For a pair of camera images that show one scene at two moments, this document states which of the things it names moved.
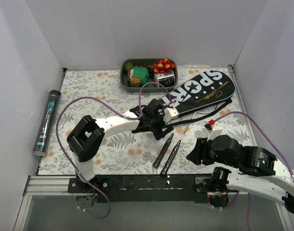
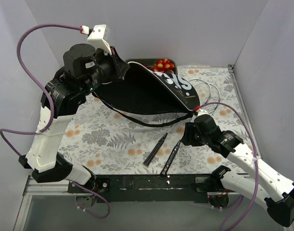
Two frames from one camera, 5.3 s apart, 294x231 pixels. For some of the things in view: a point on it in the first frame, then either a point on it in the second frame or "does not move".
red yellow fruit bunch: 162,66 does not move
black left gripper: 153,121 -> 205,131
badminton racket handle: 162,151 -> 151,156
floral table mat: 97,93 does not move
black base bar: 142,188 does not move
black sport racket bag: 210,90 -> 147,90
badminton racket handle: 167,166 does not move
